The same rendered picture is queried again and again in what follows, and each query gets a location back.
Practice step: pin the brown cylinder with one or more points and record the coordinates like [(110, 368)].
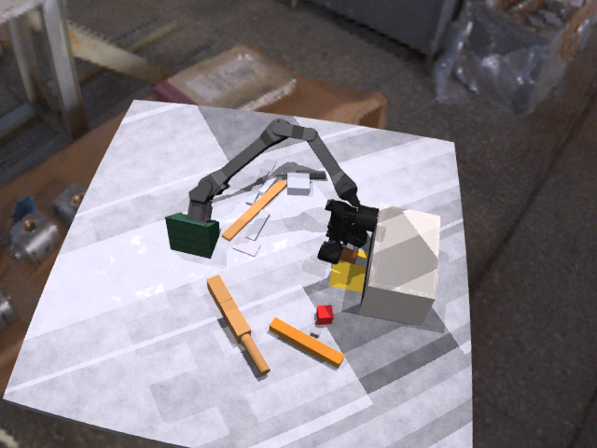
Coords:
[(350, 256)]

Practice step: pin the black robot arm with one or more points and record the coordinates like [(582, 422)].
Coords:
[(365, 219)]

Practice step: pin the orange block with cylindrical handle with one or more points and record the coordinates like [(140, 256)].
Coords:
[(235, 321)]

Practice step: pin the red block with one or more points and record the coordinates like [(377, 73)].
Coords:
[(324, 315)]

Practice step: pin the black screwdriver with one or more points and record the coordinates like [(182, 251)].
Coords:
[(312, 173)]

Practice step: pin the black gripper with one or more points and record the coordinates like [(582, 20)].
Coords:
[(331, 251)]

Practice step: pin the orange bar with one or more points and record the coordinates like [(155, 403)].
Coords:
[(306, 342), (252, 211)]

